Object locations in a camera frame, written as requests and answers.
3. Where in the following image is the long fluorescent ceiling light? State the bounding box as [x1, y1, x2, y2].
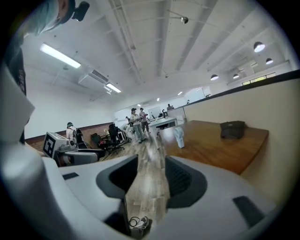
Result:
[39, 42, 82, 69]
[105, 82, 122, 94]

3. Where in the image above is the white rectangular table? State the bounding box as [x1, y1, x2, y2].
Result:
[149, 116, 178, 135]

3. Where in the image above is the black office chair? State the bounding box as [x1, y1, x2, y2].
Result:
[106, 123, 126, 155]
[74, 128, 89, 150]

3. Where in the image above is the black head-worn camera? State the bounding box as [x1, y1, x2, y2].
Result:
[71, 1, 90, 23]

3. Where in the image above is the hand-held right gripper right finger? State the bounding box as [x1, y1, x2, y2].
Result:
[165, 155, 277, 235]

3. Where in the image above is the person's grey shoe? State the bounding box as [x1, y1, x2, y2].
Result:
[129, 216, 153, 238]

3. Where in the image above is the black visor cap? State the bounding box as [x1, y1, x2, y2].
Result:
[219, 120, 247, 139]

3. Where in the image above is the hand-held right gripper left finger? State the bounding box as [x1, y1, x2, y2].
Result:
[58, 154, 139, 237]

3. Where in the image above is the white ceiling air conditioner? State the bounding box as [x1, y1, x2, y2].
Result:
[78, 69, 110, 90]

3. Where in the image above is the person's pale face mask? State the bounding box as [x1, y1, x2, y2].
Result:
[28, 0, 62, 36]

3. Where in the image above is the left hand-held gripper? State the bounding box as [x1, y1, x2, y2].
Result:
[43, 131, 106, 167]

